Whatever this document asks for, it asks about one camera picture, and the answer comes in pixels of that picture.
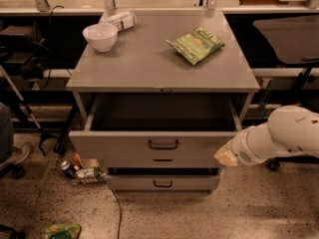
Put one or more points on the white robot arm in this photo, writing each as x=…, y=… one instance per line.
x=289, y=131

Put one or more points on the grey metal drawer cabinet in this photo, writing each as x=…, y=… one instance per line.
x=142, y=62

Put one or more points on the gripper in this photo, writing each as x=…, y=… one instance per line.
x=241, y=148

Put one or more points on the wire basket with cans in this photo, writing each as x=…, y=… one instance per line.
x=73, y=168

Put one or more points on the grey bottom drawer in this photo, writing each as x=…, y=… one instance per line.
x=163, y=179

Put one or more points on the person's shoe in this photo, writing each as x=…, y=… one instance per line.
x=18, y=155

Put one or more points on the white packaged bag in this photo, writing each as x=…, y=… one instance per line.
x=122, y=21

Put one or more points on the grey top drawer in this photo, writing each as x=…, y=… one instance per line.
x=157, y=130

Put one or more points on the white ceramic bowl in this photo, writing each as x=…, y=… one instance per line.
x=102, y=37

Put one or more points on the black office chair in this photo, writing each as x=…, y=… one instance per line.
x=294, y=40

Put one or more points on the grey drawer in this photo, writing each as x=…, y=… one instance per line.
x=157, y=130
x=163, y=179

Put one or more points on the green toy on floor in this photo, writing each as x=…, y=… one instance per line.
x=63, y=231

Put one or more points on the green snack bag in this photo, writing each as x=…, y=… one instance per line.
x=197, y=45

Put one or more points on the black tripod stand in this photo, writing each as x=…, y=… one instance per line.
x=43, y=134

